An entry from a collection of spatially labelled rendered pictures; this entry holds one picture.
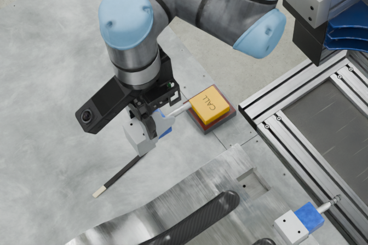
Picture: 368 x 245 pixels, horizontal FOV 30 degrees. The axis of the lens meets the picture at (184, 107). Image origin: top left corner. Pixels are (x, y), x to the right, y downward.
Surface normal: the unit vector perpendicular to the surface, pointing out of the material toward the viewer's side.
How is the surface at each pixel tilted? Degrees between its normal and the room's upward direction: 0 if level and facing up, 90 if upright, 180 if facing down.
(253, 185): 0
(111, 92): 29
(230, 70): 0
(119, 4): 0
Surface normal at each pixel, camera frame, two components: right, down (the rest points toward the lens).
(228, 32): -0.55, 0.48
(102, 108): -0.47, -0.18
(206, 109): -0.06, -0.47
